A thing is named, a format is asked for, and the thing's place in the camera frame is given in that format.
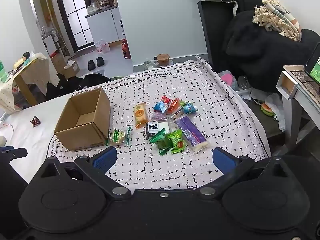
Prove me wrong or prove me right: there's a pink plastic bag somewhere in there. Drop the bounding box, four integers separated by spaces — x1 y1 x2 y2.
95 39 110 53

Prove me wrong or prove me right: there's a green carton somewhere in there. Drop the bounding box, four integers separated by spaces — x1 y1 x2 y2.
0 61 9 83

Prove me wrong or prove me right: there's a fringed woven blanket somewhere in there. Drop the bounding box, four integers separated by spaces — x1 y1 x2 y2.
252 0 302 42

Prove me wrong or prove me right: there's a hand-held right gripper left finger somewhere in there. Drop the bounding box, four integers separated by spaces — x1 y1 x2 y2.
32 146 132 200

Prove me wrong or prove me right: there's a blue-green snack packet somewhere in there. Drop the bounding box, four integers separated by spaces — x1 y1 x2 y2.
180 101 198 115

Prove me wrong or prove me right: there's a small purple snack packet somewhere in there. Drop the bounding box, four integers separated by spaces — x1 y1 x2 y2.
149 112 167 122

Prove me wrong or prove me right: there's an orange-red clear-edged snack packet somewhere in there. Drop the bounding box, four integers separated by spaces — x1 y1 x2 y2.
166 98 182 116

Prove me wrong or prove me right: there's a wooden table with dotted cloth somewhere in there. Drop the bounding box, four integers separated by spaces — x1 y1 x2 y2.
0 52 50 115

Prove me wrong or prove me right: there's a black flat board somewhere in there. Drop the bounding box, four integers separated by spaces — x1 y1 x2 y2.
197 0 235 65

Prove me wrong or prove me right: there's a burger plush toy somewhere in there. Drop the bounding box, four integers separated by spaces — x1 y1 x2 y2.
260 101 277 117

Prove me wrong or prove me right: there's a white plastic bag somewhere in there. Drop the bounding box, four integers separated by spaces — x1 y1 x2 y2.
265 92 287 132

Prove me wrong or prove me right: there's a toy figurine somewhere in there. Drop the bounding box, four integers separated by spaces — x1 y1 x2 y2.
14 52 32 69

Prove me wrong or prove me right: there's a brown cardboard box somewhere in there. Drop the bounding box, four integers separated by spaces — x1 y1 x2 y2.
54 87 111 152

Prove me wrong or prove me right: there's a dark-framed glass door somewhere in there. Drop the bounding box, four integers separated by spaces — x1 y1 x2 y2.
54 0 97 50

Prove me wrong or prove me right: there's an orange rice cracker packet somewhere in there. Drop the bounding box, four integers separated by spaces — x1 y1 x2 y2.
133 102 148 130

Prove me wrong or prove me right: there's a long purple snack packet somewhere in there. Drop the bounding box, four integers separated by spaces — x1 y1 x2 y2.
174 116 209 153

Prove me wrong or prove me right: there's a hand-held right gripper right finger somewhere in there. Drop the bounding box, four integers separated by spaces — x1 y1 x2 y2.
200 147 298 199

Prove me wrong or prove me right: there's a blue snack packet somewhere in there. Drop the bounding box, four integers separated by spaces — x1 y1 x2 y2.
153 101 170 113

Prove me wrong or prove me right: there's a white desk with drawer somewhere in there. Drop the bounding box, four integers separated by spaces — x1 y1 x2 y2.
276 65 320 144

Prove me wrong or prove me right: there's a brown lidded jar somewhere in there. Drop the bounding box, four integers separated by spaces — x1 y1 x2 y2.
156 53 170 67

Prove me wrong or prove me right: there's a dark green snack packet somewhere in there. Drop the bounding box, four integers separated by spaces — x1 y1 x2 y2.
149 128 168 155

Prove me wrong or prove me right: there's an open floor cardboard box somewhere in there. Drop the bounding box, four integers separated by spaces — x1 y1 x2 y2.
50 54 67 74

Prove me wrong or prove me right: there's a floor cardboard box with paper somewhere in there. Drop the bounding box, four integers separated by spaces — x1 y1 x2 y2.
64 60 80 79

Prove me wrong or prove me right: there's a black clothes pile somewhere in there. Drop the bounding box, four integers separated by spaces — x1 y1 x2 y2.
45 73 112 100

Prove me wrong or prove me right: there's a smartphone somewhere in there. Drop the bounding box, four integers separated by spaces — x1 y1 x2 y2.
304 42 320 85

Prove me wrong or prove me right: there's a bright green snack packet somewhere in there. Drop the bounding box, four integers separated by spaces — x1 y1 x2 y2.
166 129 187 154

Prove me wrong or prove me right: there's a pink plush item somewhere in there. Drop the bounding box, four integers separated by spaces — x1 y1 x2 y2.
220 70 238 89

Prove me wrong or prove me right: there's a black-label white snack packet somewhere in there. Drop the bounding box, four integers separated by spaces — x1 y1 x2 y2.
146 120 173 140

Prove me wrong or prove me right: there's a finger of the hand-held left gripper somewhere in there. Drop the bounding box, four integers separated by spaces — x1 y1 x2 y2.
0 146 28 159

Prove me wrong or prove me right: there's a red fire extinguisher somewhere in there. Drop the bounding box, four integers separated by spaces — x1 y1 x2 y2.
121 39 132 59

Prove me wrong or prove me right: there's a white kitchen counter cabinet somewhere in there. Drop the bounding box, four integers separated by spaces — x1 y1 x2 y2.
85 6 123 43

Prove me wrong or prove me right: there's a green-yellow snack packet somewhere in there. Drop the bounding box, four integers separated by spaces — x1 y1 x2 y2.
108 127 132 147

